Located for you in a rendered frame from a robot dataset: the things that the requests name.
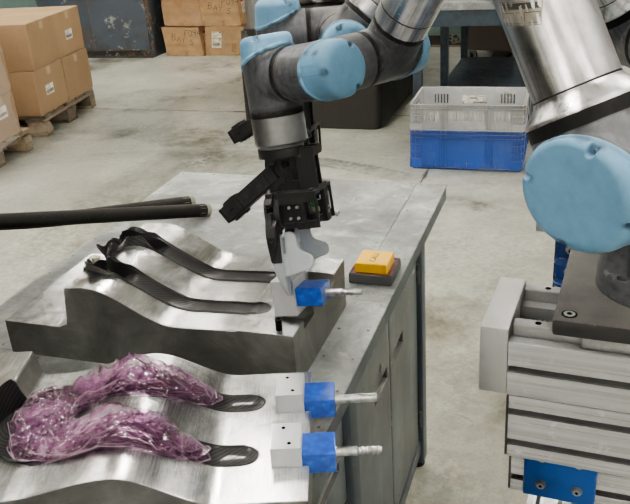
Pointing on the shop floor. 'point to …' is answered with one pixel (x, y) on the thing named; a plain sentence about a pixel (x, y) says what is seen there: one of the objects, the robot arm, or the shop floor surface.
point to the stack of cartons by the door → (203, 27)
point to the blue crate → (468, 150)
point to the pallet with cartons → (45, 65)
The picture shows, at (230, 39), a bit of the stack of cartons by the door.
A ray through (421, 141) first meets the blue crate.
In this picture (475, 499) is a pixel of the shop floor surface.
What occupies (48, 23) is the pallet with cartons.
